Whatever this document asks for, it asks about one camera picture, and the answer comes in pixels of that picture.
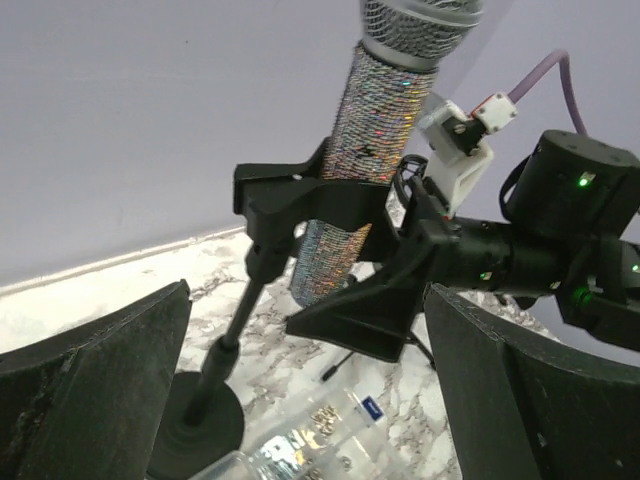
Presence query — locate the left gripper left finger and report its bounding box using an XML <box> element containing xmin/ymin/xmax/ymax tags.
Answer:
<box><xmin>1</xmin><ymin>280</ymin><xmax>191</xmax><ymax>480</ymax></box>

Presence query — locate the glitter microphone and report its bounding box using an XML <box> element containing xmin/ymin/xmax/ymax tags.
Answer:
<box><xmin>289</xmin><ymin>0</ymin><xmax>483</xmax><ymax>307</ymax></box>

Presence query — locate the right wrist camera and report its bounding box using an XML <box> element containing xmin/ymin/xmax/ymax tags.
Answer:
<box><xmin>416</xmin><ymin>92</ymin><xmax>518</xmax><ymax>218</ymax></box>

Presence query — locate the round base stand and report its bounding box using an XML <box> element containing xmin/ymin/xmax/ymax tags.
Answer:
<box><xmin>147</xmin><ymin>141</ymin><xmax>389</xmax><ymax>479</ymax></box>

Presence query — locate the black tripod shock mount stand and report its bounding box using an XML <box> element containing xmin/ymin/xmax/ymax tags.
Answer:
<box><xmin>319</xmin><ymin>154</ymin><xmax>436</xmax><ymax>384</ymax></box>

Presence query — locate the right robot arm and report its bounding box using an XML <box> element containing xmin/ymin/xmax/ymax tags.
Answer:
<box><xmin>286</xmin><ymin>130</ymin><xmax>639</xmax><ymax>362</ymax></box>

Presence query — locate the clear screw organizer box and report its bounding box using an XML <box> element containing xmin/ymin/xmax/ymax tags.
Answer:
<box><xmin>193</xmin><ymin>389</ymin><xmax>391</xmax><ymax>479</ymax></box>

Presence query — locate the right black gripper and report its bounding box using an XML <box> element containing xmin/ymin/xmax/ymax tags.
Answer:
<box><xmin>285</xmin><ymin>175</ymin><xmax>457</xmax><ymax>363</ymax></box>

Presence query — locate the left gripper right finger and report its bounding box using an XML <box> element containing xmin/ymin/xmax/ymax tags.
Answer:
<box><xmin>424</xmin><ymin>285</ymin><xmax>639</xmax><ymax>479</ymax></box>

